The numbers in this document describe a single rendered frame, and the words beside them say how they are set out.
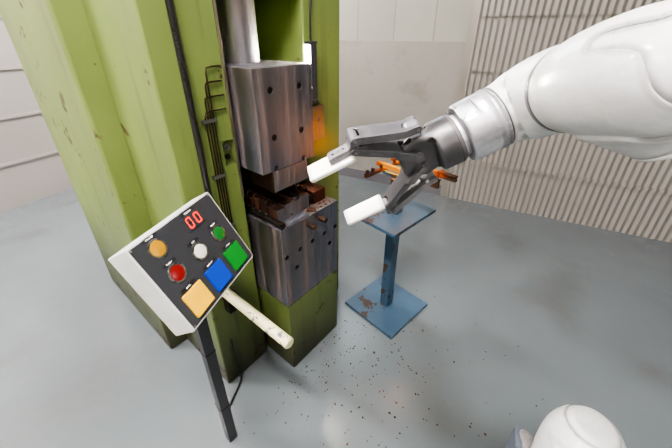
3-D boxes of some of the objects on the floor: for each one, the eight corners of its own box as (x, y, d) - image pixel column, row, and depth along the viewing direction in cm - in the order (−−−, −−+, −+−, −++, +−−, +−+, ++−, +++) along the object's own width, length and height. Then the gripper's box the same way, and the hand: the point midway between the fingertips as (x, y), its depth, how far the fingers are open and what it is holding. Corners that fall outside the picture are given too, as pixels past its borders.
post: (237, 435, 148) (188, 247, 99) (230, 443, 145) (176, 253, 96) (232, 429, 150) (182, 242, 101) (225, 437, 148) (169, 248, 98)
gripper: (456, 167, 58) (352, 216, 62) (431, 51, 39) (284, 132, 43) (477, 197, 54) (363, 249, 58) (460, 82, 35) (293, 170, 39)
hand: (336, 195), depth 50 cm, fingers open, 13 cm apart
